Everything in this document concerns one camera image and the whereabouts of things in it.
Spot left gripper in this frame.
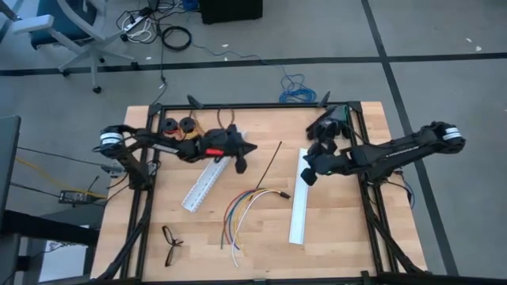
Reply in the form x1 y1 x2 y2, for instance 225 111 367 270
184 125 258 176

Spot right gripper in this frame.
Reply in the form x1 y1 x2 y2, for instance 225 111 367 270
299 140 352 188

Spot black zip tie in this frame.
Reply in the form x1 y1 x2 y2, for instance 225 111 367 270
255 141 284 190

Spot white duct cover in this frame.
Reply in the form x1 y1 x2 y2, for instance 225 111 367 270
288 147 310 245

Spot white slotted cable duct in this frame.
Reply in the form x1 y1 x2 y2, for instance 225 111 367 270
181 132 247 214

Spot black work glove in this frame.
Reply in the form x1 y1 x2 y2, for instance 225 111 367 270
305 104 353 143

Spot dark-framed eyeglasses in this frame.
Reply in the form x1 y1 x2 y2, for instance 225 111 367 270
161 224 185 268

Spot black box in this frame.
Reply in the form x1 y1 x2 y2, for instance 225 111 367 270
197 0 265 25

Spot white power strip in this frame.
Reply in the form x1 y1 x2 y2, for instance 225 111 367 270
122 15 146 32

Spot swivel office chair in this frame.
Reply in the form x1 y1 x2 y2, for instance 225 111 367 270
10 0 140 95

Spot dark side table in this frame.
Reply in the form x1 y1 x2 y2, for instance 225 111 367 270
0 114 101 285

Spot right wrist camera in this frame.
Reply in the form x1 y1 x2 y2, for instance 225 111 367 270
316 152 334 171

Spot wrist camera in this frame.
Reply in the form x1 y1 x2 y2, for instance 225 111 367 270
220 139 238 159
316 152 334 171

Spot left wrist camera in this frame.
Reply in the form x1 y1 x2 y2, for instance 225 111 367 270
220 139 238 159

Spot black aluminium table frame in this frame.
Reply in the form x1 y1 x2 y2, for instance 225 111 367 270
90 93 433 285

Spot blue coiled cable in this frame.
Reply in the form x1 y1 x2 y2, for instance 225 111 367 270
192 42 318 105

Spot thin black floor cable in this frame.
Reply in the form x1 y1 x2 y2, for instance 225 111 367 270
150 21 170 106

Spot grey metal mount bracket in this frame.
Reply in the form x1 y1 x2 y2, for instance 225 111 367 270
101 163 128 178

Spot black coiled cable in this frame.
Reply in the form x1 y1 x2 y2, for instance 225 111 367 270
161 25 193 51

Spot yellow floor cable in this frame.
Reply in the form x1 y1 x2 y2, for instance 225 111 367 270
15 157 108 199

